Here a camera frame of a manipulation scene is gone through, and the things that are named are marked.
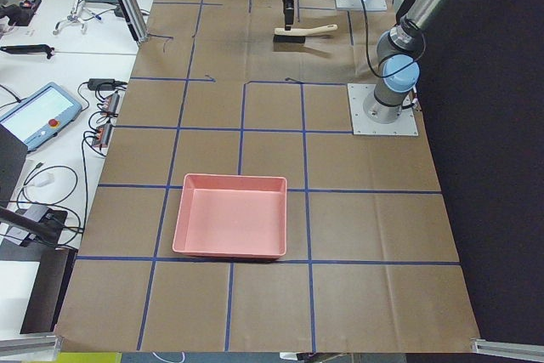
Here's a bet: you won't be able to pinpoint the white hand brush black bristles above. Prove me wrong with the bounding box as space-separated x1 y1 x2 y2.
273 24 337 43

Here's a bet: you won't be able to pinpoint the pink plastic tray bin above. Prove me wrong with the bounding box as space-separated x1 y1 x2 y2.
172 173 287 260

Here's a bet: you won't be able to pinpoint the metal tongs stand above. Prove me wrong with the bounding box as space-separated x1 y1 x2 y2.
52 0 87 36

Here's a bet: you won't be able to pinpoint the black power adapter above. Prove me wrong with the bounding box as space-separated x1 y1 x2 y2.
87 78 116 91

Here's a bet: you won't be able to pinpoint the black handheld tool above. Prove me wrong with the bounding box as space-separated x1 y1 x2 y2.
1 44 54 60

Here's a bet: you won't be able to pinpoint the blue teach pendant tablet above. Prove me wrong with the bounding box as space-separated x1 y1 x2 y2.
1 82 82 152

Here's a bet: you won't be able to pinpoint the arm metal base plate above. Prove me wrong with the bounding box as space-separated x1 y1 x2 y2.
335 0 388 12
347 83 419 137

